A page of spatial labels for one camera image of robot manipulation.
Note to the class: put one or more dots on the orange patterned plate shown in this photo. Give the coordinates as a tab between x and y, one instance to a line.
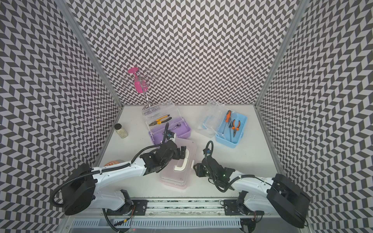
113	162

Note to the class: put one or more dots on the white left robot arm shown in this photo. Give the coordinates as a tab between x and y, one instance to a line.
88	187

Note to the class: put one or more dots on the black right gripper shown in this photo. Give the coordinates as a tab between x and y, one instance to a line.
199	169

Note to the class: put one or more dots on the blue toolbox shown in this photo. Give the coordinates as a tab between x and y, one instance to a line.
211	122

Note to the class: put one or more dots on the yellow black pliers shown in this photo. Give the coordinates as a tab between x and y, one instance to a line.
161	120

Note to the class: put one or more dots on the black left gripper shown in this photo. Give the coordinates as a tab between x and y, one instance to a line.
178	153

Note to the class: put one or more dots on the pink toolbox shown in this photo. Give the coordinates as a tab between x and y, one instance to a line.
176	173

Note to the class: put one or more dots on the orange handled screwdriver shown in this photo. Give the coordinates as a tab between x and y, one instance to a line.
227	120

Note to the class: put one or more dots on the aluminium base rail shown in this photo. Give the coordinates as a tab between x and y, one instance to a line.
190	215

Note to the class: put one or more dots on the pink glass on rack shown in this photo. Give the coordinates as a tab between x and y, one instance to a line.
139	83

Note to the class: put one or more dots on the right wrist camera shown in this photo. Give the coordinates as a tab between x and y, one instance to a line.
207	152

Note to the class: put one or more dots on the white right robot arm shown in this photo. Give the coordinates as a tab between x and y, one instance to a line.
278	195

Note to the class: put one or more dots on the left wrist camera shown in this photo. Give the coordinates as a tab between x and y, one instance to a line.
171	136

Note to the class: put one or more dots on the glass jar black lid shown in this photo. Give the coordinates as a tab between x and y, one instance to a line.
120	130

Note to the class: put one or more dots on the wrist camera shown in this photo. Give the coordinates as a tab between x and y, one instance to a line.
207	152
171	136

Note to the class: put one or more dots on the purple toolbox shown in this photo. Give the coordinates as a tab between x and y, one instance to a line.
157	111

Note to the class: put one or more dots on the orange handled pliers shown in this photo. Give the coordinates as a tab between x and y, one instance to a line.
235	126

